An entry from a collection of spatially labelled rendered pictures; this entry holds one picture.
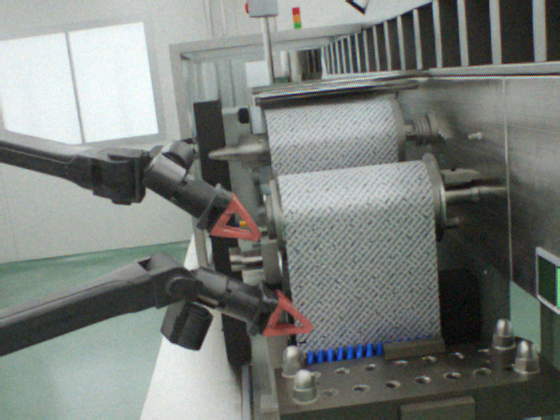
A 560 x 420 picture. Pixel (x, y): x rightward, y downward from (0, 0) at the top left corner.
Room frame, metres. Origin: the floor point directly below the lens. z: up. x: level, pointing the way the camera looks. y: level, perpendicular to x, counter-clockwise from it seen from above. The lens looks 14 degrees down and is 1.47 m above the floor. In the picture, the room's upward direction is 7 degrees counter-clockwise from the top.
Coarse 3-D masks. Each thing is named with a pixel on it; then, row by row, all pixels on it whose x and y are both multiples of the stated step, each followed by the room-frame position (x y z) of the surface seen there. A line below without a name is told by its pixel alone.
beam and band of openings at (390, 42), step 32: (384, 0) 1.76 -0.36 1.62; (416, 0) 1.46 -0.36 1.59; (448, 0) 1.32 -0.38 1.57; (480, 0) 1.17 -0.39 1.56; (512, 0) 1.02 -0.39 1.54; (544, 0) 0.87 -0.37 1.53; (384, 32) 1.93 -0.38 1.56; (416, 32) 1.49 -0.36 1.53; (448, 32) 1.32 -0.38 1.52; (480, 32) 1.17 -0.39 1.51; (512, 32) 1.02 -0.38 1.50; (544, 32) 0.87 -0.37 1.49; (384, 64) 1.93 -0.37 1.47; (416, 64) 1.63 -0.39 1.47; (448, 64) 1.32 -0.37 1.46; (480, 64) 1.17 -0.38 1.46; (512, 64) 0.97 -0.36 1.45; (544, 64) 0.86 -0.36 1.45
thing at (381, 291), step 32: (288, 256) 1.08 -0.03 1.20; (320, 256) 1.08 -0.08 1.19; (352, 256) 1.08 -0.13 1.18; (384, 256) 1.08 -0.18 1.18; (416, 256) 1.08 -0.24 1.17; (320, 288) 1.08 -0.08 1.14; (352, 288) 1.08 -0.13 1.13; (384, 288) 1.08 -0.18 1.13; (416, 288) 1.08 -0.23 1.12; (320, 320) 1.08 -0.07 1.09; (352, 320) 1.08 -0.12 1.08; (384, 320) 1.08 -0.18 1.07; (416, 320) 1.08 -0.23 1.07
